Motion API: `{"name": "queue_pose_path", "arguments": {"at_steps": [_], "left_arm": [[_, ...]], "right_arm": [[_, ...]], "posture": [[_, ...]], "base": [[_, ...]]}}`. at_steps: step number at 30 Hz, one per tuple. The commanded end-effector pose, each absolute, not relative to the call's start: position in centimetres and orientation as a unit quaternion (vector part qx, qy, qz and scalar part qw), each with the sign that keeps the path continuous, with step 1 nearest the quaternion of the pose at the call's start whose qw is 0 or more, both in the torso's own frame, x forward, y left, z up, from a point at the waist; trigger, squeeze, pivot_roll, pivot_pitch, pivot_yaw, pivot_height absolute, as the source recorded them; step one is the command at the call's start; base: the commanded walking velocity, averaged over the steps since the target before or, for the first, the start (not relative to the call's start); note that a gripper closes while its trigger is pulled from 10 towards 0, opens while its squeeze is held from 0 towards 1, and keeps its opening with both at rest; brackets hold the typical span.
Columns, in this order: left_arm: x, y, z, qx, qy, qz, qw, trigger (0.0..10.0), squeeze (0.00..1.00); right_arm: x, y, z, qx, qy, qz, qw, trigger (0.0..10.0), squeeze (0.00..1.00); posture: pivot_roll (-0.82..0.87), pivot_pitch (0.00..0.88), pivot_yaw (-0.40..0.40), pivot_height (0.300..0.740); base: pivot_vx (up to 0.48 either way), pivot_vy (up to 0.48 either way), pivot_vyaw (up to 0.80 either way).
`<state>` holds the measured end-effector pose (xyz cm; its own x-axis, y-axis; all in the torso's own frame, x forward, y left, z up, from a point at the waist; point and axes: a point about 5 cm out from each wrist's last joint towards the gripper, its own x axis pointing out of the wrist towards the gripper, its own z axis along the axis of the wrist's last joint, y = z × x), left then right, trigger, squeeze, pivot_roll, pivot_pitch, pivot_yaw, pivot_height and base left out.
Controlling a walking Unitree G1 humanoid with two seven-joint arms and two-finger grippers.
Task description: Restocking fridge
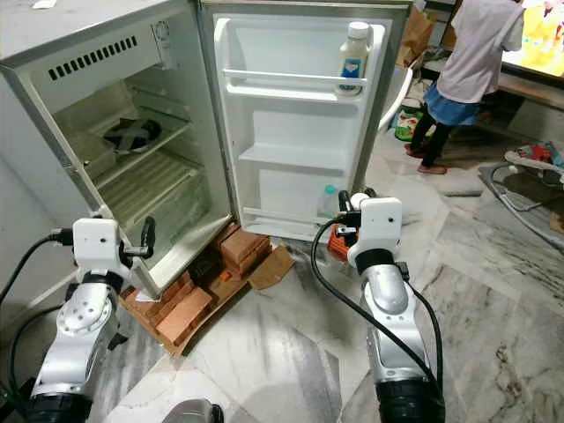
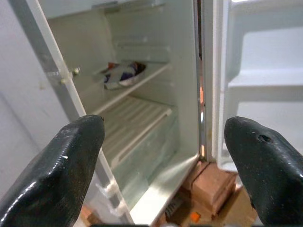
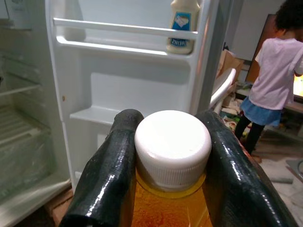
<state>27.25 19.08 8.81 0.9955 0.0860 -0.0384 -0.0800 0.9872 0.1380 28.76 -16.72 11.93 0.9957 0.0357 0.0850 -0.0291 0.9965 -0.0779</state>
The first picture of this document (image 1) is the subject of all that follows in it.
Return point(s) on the orange bottle with white cap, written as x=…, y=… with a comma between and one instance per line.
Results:
x=337, y=247

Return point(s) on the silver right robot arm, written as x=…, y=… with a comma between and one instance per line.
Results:
x=397, y=326

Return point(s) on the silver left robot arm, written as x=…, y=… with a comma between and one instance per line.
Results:
x=75, y=335

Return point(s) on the white fridge door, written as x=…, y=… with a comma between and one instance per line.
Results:
x=282, y=132

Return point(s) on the white mini fridge body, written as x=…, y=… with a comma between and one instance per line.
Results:
x=53, y=35

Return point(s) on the clear water bottle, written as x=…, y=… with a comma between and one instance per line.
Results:
x=328, y=204

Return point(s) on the white ribbed crisper cover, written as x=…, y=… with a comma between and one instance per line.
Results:
x=145, y=187

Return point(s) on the red brick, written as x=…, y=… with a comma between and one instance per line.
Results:
x=145, y=301
x=185, y=317
x=245, y=248

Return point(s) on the green red floor toy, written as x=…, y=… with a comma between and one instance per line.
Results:
x=407, y=125

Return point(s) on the brown cardboard sheet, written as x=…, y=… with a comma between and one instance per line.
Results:
x=273, y=267

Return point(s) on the dark round plate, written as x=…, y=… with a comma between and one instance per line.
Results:
x=132, y=135

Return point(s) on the white milk bottle blue label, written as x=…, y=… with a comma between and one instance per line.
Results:
x=354, y=62

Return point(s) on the grey baby bouncer seat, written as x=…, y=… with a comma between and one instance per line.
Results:
x=524, y=189

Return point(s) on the brown paper bag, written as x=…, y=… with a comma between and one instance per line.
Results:
x=416, y=35

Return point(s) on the grey robot leg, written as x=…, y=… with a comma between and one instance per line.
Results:
x=194, y=411

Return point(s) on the child in pink shirt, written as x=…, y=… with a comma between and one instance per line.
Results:
x=476, y=44

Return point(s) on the wooden television table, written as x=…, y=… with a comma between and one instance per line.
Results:
x=533, y=92

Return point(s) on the bright yellow television screen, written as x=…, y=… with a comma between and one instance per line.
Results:
x=542, y=40

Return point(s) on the white paper slip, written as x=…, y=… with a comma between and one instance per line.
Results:
x=45, y=3

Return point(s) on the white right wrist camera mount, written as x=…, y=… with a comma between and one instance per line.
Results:
x=377, y=227

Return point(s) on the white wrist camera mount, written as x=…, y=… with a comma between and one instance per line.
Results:
x=95, y=242
x=377, y=227

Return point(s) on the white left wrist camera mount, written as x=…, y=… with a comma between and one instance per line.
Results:
x=95, y=242

